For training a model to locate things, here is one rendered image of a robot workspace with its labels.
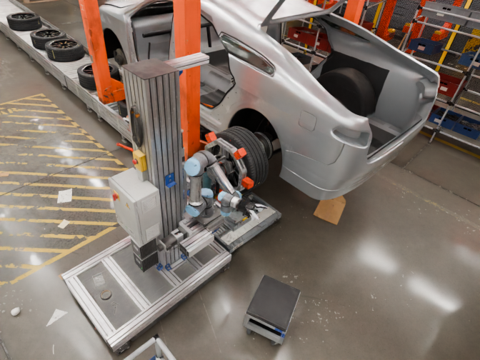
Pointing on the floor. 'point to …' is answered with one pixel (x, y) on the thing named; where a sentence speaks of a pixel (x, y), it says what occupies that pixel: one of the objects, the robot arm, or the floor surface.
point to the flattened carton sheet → (331, 209)
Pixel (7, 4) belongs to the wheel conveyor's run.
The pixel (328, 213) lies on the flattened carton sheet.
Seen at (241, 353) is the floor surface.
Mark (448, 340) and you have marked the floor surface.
